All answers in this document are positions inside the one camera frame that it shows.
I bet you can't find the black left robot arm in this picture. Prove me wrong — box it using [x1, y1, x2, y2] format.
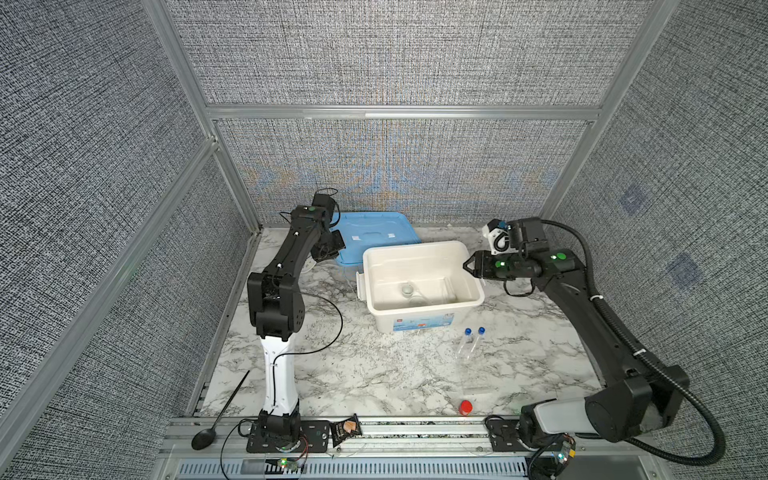
[246, 189, 345, 448]

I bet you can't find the white plastic storage bin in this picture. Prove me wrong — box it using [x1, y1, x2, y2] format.
[356, 240, 485, 334]

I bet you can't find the blue capped test tube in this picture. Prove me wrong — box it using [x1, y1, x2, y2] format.
[467, 327, 486, 358]
[456, 327, 474, 359]

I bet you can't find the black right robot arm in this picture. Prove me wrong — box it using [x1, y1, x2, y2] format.
[463, 217, 689, 448]

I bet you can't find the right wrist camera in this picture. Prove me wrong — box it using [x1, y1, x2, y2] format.
[481, 219, 514, 255]

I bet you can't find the black corrugated cable right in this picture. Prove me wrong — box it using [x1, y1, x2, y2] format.
[539, 218, 727, 467]

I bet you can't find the blue plastic bin lid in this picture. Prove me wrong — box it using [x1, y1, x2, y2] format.
[332, 212, 421, 268]

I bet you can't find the aluminium front rail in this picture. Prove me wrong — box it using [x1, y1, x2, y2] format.
[155, 415, 661, 480]

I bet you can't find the small circuit board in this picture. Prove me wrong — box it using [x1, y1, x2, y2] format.
[330, 414, 362, 448]

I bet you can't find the red capped vial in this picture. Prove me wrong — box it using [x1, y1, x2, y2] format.
[458, 400, 473, 416]

